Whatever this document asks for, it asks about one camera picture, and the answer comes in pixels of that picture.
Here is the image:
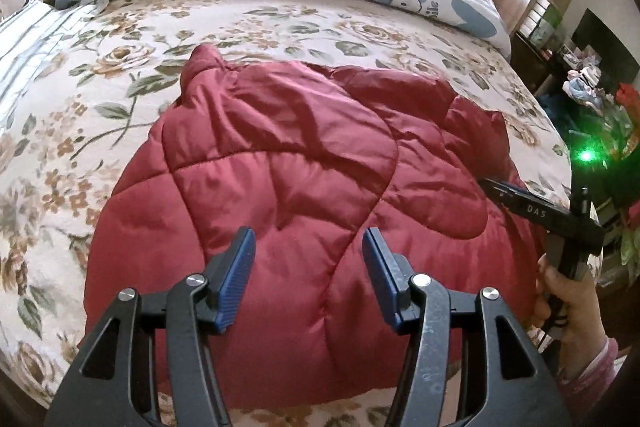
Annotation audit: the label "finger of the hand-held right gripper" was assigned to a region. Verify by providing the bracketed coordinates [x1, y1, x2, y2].
[481, 177, 540, 220]

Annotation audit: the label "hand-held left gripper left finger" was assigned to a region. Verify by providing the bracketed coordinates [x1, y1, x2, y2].
[44, 227, 257, 427]

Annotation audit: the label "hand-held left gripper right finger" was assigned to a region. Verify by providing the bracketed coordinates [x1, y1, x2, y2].
[362, 227, 571, 427]

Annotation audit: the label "red quilted jacket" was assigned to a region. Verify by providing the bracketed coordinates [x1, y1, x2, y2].
[82, 44, 551, 410]

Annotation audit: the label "person's right forearm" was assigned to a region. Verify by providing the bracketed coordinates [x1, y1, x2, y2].
[554, 336, 632, 395]

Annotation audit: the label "person's right hand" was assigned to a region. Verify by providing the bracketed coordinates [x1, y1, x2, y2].
[530, 252, 610, 370]

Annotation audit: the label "pile of small clutter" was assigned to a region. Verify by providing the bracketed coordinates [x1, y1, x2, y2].
[562, 62, 616, 108]

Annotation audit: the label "red cloth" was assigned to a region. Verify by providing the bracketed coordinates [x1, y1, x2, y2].
[615, 84, 640, 118]

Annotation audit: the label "green and white boxes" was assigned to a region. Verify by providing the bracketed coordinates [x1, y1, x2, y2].
[520, 0, 563, 50]

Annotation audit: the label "black screen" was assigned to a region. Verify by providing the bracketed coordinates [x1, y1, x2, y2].
[570, 9, 640, 82]

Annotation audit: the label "floral bed sheet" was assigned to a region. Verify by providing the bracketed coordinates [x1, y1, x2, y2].
[0, 0, 601, 427]

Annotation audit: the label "striped pillow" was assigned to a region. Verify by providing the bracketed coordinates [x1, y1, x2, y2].
[0, 0, 101, 118]

